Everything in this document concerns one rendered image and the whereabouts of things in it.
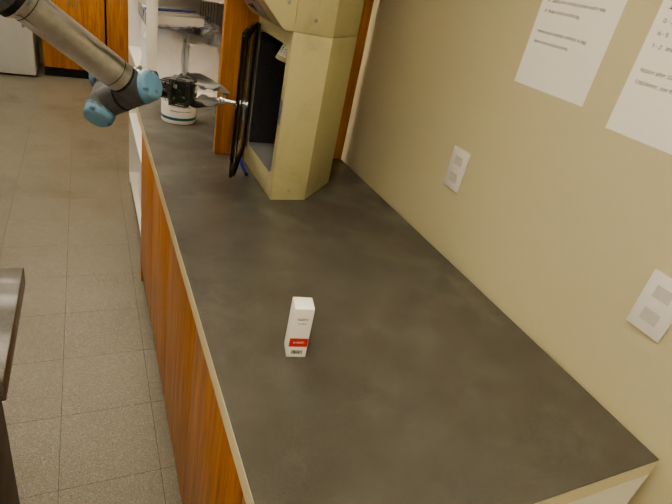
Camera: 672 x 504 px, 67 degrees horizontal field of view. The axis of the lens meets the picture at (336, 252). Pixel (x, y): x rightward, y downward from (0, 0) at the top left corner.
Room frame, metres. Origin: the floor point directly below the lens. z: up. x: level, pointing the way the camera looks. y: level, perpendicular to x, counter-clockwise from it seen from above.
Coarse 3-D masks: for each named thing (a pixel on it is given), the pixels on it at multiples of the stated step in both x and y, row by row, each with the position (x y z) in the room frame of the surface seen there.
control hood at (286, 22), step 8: (264, 0) 1.33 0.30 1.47; (272, 0) 1.34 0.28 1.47; (280, 0) 1.35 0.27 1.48; (288, 0) 1.36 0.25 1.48; (296, 0) 1.37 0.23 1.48; (264, 8) 1.40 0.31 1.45; (272, 8) 1.34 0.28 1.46; (280, 8) 1.35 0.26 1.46; (288, 8) 1.36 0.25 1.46; (296, 8) 1.38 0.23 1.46; (272, 16) 1.38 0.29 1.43; (280, 16) 1.35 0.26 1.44; (288, 16) 1.36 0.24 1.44; (280, 24) 1.36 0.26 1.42; (288, 24) 1.37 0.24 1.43
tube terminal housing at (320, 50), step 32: (320, 0) 1.40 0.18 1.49; (352, 0) 1.52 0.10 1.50; (288, 32) 1.41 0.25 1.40; (320, 32) 1.41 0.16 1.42; (352, 32) 1.57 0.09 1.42; (256, 64) 1.63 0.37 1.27; (288, 64) 1.38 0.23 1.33; (320, 64) 1.42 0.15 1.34; (288, 96) 1.38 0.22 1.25; (320, 96) 1.42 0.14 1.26; (288, 128) 1.39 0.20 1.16; (320, 128) 1.45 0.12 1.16; (256, 160) 1.53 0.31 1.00; (288, 160) 1.39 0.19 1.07; (320, 160) 1.50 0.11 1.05; (288, 192) 1.40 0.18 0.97
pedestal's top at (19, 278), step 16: (0, 272) 0.77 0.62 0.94; (16, 272) 0.78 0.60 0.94; (0, 288) 0.72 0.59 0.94; (16, 288) 0.73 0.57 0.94; (0, 304) 0.68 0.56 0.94; (16, 304) 0.69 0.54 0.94; (0, 320) 0.64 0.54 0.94; (16, 320) 0.67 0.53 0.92; (0, 336) 0.61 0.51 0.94; (16, 336) 0.65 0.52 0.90; (0, 352) 0.58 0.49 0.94; (0, 368) 0.54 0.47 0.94; (0, 384) 0.52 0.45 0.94; (0, 400) 0.52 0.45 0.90
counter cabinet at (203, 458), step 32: (160, 224) 1.51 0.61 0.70; (160, 256) 1.49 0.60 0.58; (160, 288) 1.46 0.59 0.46; (160, 320) 1.44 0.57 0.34; (192, 320) 0.96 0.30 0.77; (160, 352) 1.42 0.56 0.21; (192, 352) 0.94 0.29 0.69; (192, 384) 0.91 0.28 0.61; (192, 416) 0.89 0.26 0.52; (192, 448) 0.87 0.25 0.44; (224, 448) 0.64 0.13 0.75; (192, 480) 0.84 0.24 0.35; (224, 480) 0.62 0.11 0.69; (640, 480) 0.66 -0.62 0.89
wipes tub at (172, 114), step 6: (162, 102) 1.88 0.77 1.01; (162, 108) 1.88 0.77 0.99; (168, 108) 1.86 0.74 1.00; (174, 108) 1.86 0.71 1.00; (180, 108) 1.87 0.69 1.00; (186, 108) 1.88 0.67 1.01; (192, 108) 1.91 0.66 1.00; (162, 114) 1.88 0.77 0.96; (168, 114) 1.86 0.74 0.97; (174, 114) 1.86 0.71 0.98; (180, 114) 1.87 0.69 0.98; (186, 114) 1.88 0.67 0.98; (192, 114) 1.91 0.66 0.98; (168, 120) 1.86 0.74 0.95; (174, 120) 1.86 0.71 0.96; (180, 120) 1.87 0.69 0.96; (186, 120) 1.88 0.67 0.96; (192, 120) 1.91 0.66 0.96
